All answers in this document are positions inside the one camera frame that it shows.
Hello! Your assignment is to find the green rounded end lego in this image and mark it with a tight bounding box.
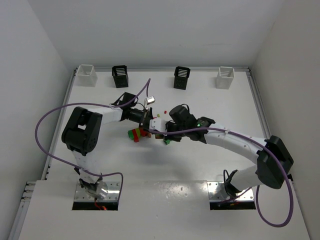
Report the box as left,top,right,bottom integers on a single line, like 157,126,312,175
127,130,134,140

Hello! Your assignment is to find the lime rounded lego brick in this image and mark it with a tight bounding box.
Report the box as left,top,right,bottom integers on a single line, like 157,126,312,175
135,128,141,137

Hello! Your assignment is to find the brown long lego plate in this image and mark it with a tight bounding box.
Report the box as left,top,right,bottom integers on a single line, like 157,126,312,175
154,134,164,139

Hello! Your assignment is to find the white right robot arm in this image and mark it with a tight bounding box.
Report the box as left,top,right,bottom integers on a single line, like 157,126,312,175
166,105,294,198

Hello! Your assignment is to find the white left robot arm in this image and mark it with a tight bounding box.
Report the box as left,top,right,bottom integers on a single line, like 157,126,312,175
61,107,154,192

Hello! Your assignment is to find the black bin right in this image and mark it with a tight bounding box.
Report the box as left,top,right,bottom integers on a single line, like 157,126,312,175
173,66,191,90

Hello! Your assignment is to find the black bin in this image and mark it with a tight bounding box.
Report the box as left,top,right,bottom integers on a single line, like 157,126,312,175
173,66,191,90
111,65,129,88

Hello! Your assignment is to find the black bin left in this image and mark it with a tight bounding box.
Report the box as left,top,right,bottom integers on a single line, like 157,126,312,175
111,65,129,88

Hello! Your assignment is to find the white bin far right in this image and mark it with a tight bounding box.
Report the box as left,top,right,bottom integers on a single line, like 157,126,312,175
215,66,235,90

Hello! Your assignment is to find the white bin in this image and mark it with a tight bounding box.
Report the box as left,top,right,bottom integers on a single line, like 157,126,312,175
75,64,98,87
215,66,235,90

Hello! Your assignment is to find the white bin far left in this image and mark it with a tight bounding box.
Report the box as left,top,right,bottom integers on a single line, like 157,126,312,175
75,64,98,87

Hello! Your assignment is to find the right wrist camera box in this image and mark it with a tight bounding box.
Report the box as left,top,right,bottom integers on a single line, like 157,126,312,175
149,117,167,134

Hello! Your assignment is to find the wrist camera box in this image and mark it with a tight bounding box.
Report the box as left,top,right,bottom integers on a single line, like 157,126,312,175
144,96,156,105
149,117,167,134

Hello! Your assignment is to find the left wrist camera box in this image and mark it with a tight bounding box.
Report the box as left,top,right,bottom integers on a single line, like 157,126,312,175
144,96,156,105

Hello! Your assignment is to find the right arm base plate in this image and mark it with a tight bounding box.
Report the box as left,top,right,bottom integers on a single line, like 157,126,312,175
207,181,254,203

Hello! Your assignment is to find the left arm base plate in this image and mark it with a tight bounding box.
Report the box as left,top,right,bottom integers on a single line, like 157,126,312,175
74,181,121,202

